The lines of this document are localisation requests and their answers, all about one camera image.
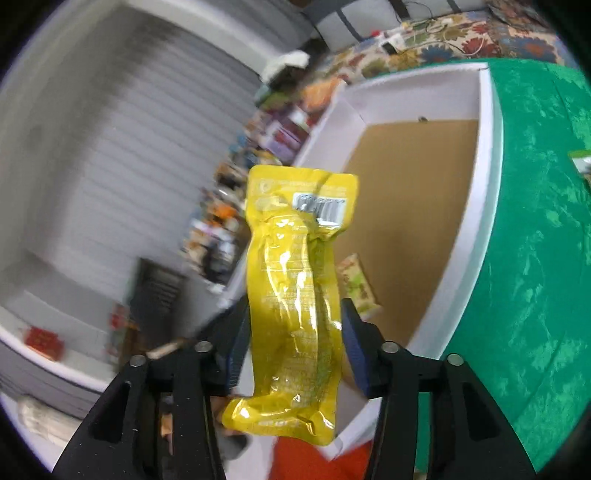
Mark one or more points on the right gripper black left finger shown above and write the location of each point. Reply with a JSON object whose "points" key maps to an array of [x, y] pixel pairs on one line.
{"points": [[154, 420]]}

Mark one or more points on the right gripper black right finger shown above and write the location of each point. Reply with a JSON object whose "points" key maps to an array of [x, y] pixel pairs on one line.
{"points": [[470, 436]]}

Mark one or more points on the long yellow snack packet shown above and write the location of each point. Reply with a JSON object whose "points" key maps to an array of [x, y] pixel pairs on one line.
{"points": [[295, 215]]}

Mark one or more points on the green tablecloth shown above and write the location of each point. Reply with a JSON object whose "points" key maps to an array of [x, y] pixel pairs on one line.
{"points": [[526, 329]]}

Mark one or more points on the green snack packet in box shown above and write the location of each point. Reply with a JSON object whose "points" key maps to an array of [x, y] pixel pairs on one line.
{"points": [[356, 286]]}

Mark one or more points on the white cardboard box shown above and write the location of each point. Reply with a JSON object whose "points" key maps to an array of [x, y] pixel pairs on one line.
{"points": [[426, 147]]}

